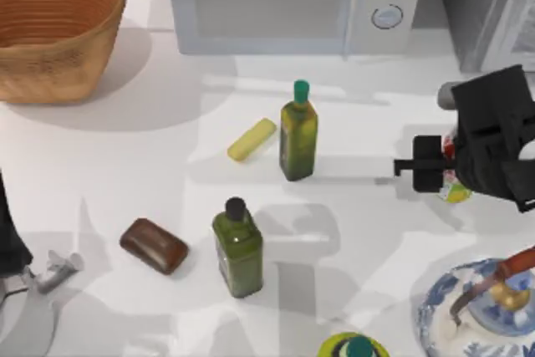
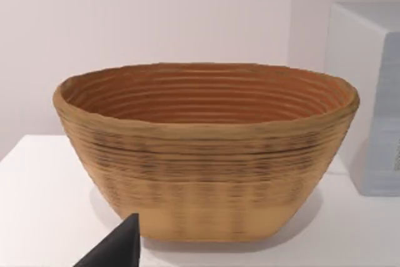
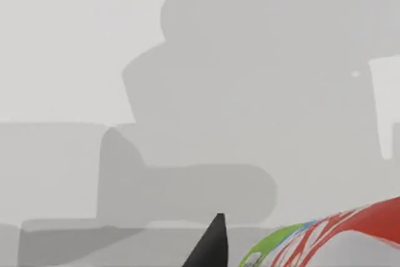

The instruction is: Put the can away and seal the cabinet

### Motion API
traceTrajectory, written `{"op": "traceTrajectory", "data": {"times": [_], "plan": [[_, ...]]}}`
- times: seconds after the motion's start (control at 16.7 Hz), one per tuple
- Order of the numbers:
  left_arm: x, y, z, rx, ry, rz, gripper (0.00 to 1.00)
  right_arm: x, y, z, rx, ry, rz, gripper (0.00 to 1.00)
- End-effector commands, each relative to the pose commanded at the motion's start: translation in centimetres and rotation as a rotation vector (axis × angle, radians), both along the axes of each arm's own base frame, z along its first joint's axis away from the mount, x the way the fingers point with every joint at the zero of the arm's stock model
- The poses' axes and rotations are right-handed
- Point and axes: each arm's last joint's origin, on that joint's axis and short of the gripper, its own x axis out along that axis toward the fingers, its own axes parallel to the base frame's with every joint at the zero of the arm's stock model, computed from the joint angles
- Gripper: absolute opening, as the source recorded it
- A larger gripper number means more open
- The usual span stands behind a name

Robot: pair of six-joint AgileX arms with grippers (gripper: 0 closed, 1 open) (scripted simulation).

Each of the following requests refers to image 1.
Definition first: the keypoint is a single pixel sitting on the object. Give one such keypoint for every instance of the grey cabinet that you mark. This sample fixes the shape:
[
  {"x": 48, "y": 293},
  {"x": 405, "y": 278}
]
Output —
[{"x": 485, "y": 10}]

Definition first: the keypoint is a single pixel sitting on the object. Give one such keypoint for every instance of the green bottle with teal cap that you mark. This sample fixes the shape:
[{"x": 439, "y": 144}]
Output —
[{"x": 299, "y": 144}]

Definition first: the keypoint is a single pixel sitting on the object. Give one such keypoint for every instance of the woven wicker basket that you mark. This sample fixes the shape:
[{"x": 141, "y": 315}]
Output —
[{"x": 50, "y": 60}]

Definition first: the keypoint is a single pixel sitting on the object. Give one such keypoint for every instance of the yellow bread bar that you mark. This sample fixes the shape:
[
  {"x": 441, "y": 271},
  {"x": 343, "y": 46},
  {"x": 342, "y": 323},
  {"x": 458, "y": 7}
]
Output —
[{"x": 251, "y": 140}]

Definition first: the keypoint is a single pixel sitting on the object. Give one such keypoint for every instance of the small grey metal figure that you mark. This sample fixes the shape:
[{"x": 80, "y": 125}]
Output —
[{"x": 54, "y": 275}]

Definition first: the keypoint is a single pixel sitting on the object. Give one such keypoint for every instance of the round microwave knob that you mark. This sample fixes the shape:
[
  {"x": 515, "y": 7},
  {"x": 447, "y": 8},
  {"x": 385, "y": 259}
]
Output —
[{"x": 387, "y": 16}]

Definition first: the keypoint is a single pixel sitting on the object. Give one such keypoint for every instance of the blue and white porcelain teapot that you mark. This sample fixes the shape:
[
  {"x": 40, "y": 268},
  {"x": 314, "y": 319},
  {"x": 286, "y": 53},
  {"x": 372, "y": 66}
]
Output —
[{"x": 451, "y": 315}]

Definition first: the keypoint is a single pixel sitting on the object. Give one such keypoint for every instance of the pale microwave oven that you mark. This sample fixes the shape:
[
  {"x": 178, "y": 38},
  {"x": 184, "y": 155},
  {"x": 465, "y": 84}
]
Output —
[{"x": 267, "y": 6}]

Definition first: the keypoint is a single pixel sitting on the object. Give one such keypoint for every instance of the green bottle with black cap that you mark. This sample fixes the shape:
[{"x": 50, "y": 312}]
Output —
[{"x": 239, "y": 248}]

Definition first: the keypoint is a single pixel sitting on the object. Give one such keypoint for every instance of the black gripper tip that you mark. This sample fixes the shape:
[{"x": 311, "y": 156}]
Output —
[{"x": 10, "y": 240}]

